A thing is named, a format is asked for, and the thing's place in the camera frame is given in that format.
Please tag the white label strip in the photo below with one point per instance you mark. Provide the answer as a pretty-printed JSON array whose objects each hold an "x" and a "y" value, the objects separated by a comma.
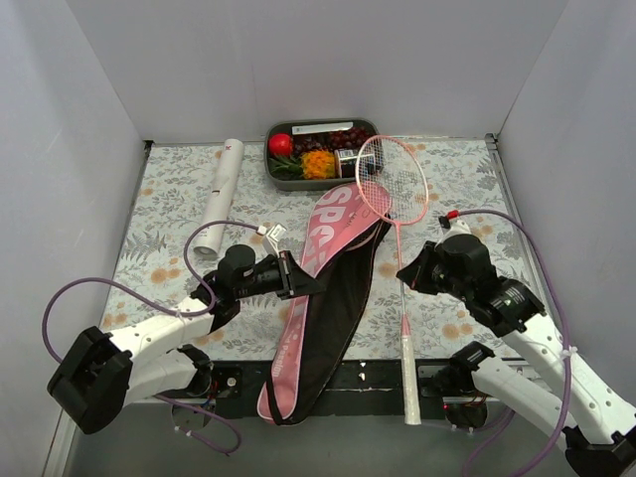
[{"x": 316, "y": 128}]

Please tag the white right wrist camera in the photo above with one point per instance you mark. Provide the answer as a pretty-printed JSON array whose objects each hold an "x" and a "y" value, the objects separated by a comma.
[{"x": 453, "y": 225}]

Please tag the shiny patterned can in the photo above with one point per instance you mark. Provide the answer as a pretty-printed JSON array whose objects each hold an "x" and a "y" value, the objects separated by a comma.
[{"x": 346, "y": 160}]

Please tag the grey plastic tray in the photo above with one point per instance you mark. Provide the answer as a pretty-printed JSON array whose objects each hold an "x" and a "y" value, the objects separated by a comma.
[{"x": 309, "y": 185}]

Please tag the red apple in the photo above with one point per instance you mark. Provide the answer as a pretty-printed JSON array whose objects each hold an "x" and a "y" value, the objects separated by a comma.
[{"x": 280, "y": 144}]

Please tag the dark red grapes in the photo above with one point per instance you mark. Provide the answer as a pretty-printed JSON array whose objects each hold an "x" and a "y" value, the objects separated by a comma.
[{"x": 351, "y": 139}]

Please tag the green leafy sprig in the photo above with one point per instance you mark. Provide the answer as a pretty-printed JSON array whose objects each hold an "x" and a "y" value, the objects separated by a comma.
[{"x": 285, "y": 167}]

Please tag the white shuttlecock tube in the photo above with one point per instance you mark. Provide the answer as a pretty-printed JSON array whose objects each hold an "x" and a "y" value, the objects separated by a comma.
[{"x": 224, "y": 183}]

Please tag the orange flower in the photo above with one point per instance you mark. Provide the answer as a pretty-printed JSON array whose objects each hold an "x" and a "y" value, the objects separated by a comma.
[{"x": 318, "y": 165}]

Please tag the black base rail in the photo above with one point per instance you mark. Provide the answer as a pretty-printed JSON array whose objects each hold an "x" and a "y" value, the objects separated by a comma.
[{"x": 357, "y": 388}]

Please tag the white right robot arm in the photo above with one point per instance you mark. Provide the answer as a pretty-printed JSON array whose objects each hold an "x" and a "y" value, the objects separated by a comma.
[{"x": 594, "y": 427}]

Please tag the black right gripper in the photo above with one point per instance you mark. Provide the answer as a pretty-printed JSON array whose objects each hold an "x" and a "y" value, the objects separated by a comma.
[{"x": 425, "y": 269}]

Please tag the floral table mat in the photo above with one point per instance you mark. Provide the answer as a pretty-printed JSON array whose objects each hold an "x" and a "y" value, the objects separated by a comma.
[{"x": 460, "y": 176}]

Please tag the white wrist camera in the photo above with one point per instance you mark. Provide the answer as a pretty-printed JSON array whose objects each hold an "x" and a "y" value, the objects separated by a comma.
[
  {"x": 453, "y": 225},
  {"x": 271, "y": 237}
]

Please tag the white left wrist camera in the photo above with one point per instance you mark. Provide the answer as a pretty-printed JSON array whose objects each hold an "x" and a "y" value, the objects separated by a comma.
[{"x": 271, "y": 237}]

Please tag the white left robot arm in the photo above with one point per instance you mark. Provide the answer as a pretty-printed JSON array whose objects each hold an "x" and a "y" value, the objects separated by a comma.
[{"x": 105, "y": 371}]

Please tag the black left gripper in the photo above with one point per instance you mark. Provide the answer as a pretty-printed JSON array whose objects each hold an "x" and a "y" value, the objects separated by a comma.
[{"x": 287, "y": 276}]

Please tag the pink racket cover bag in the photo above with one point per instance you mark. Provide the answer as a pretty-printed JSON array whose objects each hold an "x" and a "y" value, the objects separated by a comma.
[{"x": 320, "y": 328}]

